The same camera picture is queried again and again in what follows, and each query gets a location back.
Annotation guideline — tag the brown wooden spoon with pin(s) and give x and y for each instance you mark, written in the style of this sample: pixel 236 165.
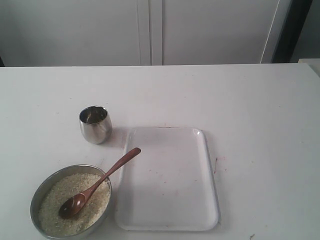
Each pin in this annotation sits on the brown wooden spoon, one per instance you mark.
pixel 77 202

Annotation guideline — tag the stainless steel cup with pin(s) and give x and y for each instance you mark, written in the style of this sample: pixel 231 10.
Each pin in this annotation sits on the stainless steel cup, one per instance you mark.
pixel 95 124

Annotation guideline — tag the steel bowl of rice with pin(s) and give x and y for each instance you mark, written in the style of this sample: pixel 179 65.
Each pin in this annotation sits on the steel bowl of rice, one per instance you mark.
pixel 57 189

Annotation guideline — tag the white rectangular tray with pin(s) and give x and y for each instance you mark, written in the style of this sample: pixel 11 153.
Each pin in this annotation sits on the white rectangular tray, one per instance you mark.
pixel 169 186

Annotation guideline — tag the white cabinet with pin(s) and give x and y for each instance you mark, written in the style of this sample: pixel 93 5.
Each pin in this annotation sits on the white cabinet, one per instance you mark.
pixel 139 32

